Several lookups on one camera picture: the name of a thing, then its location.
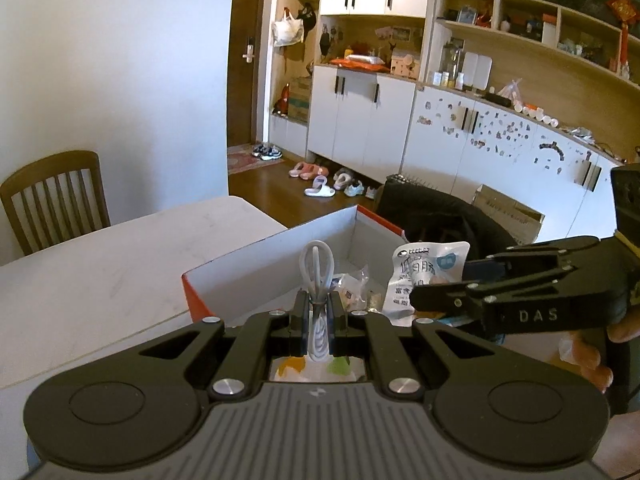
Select lower white cabinet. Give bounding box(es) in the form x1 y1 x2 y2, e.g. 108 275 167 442
306 65 417 177

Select red cardboard box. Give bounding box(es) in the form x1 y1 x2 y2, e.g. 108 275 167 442
181 204 416 333

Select white marble desktop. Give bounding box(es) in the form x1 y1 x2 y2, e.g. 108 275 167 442
0 195 289 480

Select white blue sausage packet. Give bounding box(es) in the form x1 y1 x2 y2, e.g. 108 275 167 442
382 241 471 322

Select brown door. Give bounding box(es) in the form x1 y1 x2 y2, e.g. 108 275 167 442
227 0 271 150

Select stickered white sideboard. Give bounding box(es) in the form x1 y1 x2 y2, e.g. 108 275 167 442
400 85 622 242

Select black jacket on chair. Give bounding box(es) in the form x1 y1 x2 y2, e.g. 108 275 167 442
375 174 517 262

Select red knot ornament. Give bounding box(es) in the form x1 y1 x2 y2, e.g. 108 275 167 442
607 0 637 78

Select patterned door mat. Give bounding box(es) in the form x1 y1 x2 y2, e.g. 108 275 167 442
227 149 283 176

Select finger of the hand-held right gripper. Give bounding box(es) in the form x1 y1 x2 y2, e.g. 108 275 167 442
462 236 620 288
410 281 501 318

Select clear bun packet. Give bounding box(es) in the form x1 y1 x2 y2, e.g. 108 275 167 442
331 266 386 313

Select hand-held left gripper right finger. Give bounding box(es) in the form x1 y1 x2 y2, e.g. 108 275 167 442
327 290 501 403

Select white hanging bag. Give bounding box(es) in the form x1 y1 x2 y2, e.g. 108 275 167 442
272 8 305 47

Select small clear plastic bag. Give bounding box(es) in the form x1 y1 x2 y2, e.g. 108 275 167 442
500 79 524 106

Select black hanging hat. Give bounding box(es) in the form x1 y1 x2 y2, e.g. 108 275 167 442
299 2 317 41

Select white cable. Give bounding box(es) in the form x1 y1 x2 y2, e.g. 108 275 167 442
298 241 335 364

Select long wooden wall shelf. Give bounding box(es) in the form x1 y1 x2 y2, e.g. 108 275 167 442
435 0 640 92

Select open cardboard floor box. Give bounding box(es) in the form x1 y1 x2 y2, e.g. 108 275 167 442
472 184 546 242

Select orange parcel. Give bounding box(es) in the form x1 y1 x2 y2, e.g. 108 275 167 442
330 54 391 69

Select wooden slat-back chair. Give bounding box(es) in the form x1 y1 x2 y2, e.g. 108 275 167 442
0 150 112 257

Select small wooden drawer box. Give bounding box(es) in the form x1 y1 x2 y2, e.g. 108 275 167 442
391 52 420 79

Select person's right hand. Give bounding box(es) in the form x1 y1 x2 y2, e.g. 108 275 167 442
570 310 640 393

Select printed cardboard carton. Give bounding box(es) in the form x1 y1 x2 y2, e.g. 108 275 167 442
287 77 312 124

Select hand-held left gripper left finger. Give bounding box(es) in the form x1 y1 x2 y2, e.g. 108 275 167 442
132 290 313 402

